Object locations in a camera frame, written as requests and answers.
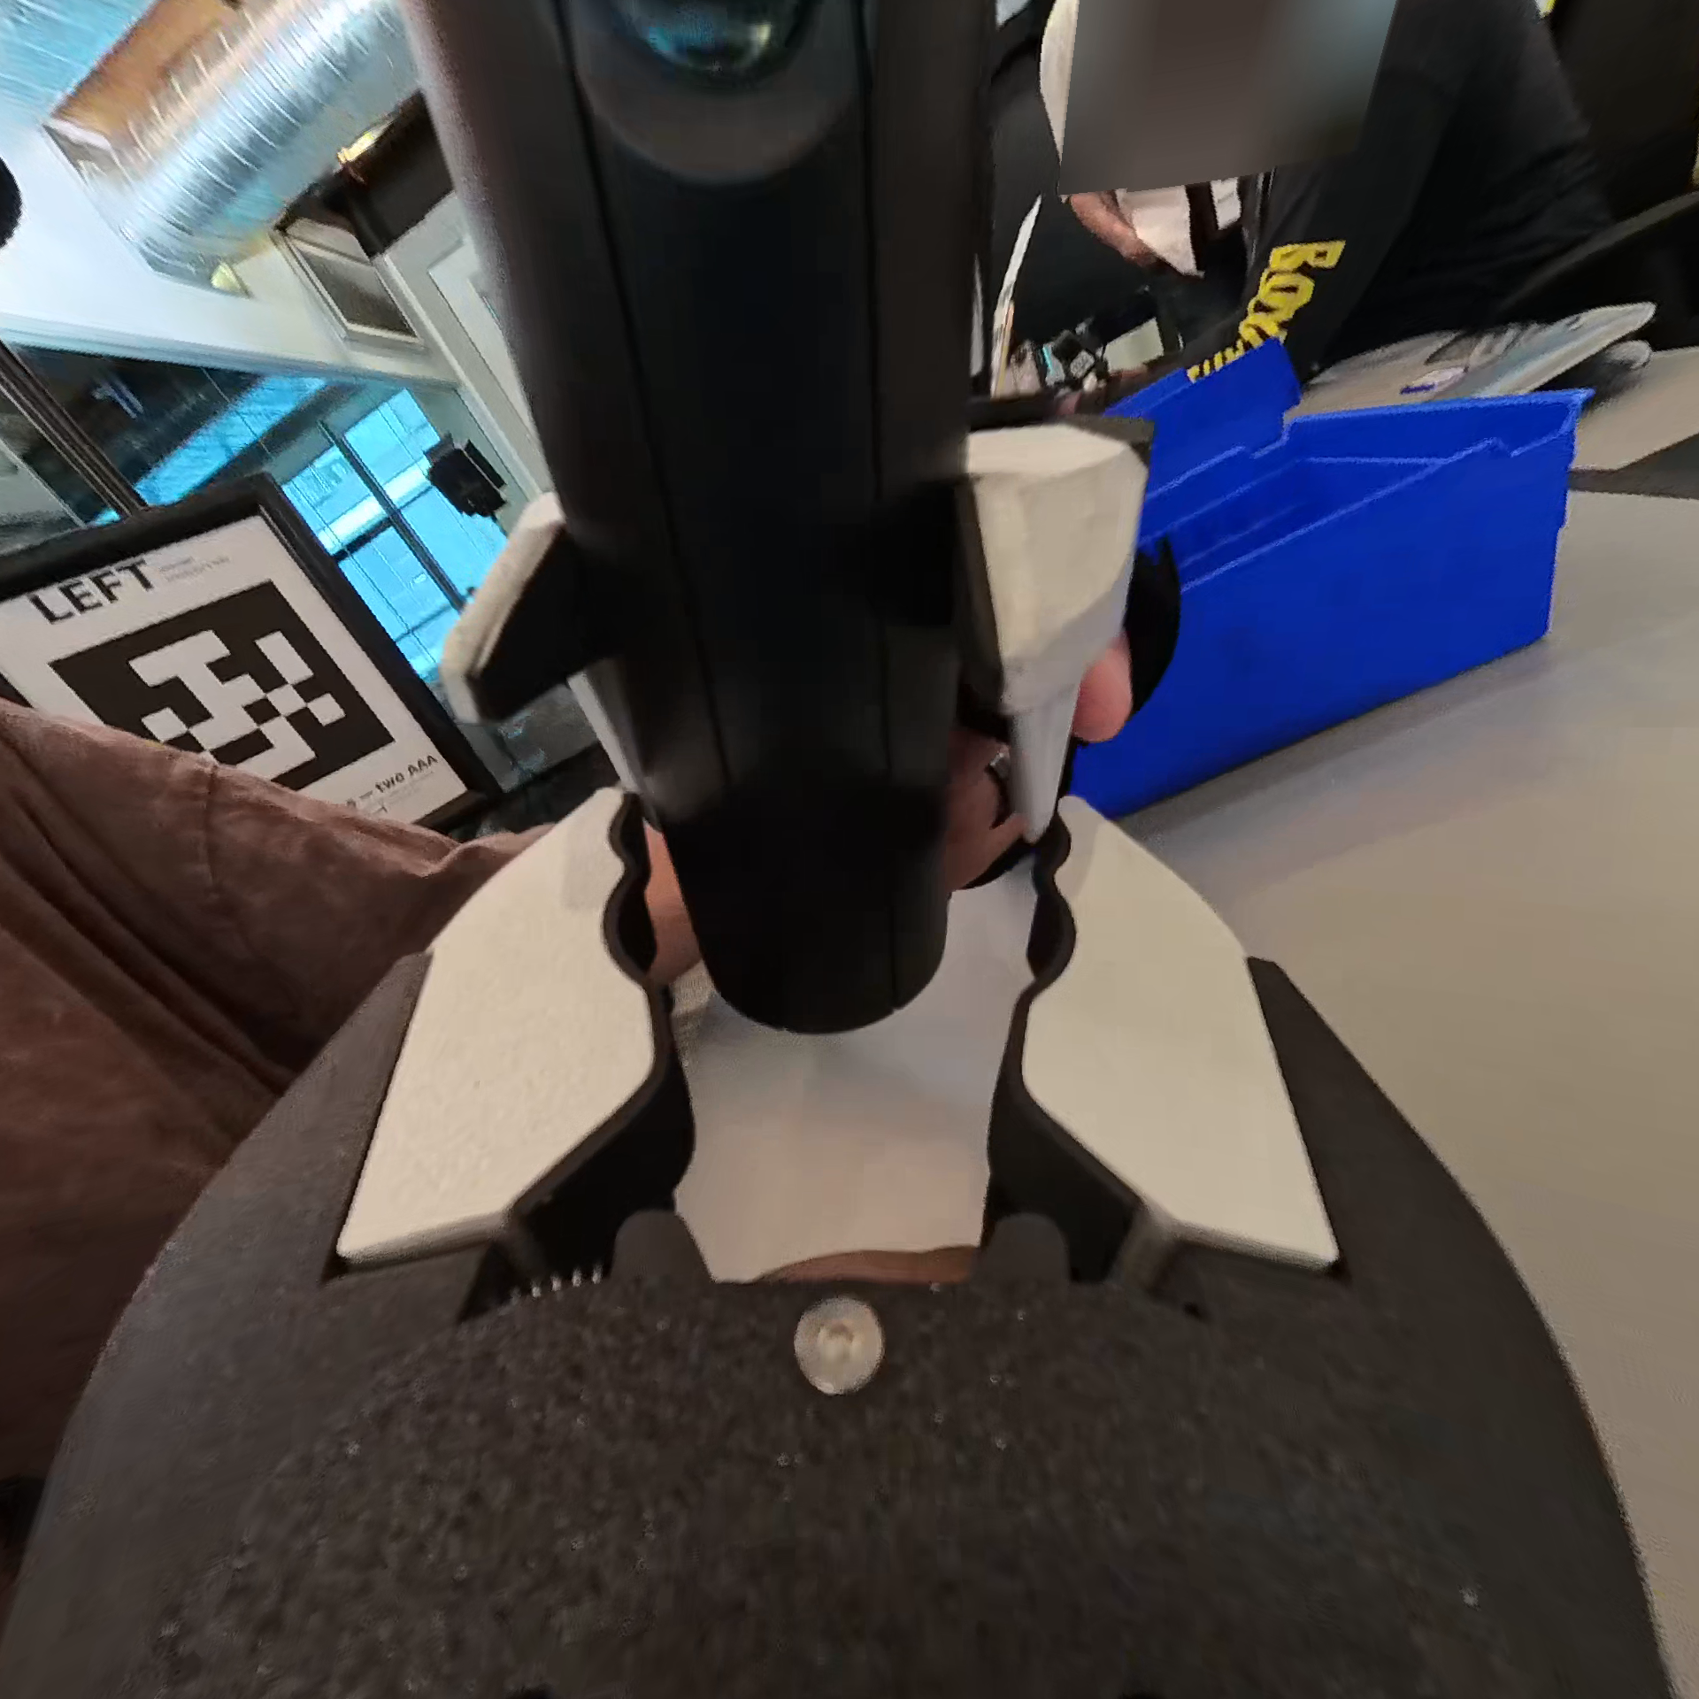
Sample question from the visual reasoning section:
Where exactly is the ceiling vent grille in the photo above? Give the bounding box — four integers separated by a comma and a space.
271, 212, 426, 346

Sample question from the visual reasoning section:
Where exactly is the grey flat device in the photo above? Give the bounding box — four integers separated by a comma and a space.
1306, 305, 1658, 399

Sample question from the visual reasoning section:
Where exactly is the small black camera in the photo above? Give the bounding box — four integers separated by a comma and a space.
424, 437, 506, 514

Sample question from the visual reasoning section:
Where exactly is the grey desk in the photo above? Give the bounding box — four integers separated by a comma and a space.
1115, 351, 1699, 1699

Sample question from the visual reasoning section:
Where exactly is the black remote control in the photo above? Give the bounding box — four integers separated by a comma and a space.
404, 0, 995, 1034

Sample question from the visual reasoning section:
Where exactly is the silver spiral air duct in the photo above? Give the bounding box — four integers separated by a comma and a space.
41, 0, 426, 287

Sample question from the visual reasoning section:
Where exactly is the black framed tag sign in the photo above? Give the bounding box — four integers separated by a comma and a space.
0, 475, 498, 832

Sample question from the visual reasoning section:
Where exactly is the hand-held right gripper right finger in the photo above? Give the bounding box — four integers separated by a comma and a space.
985, 795, 1343, 1287

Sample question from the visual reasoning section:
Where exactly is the person's brown shirt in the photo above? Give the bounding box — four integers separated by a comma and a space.
0, 704, 533, 1475

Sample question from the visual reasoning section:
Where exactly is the person's left forearm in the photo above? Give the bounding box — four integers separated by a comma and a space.
640, 837, 711, 992

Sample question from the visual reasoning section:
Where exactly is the blue bin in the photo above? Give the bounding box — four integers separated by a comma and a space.
1067, 340, 1596, 820

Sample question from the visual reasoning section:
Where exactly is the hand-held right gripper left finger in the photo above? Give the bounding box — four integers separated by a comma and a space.
334, 789, 694, 1284

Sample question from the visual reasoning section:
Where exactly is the person's left hand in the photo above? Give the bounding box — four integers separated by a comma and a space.
946, 623, 1137, 887

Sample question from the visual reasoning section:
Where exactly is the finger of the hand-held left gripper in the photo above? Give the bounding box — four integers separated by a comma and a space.
955, 417, 1156, 847
438, 499, 654, 803

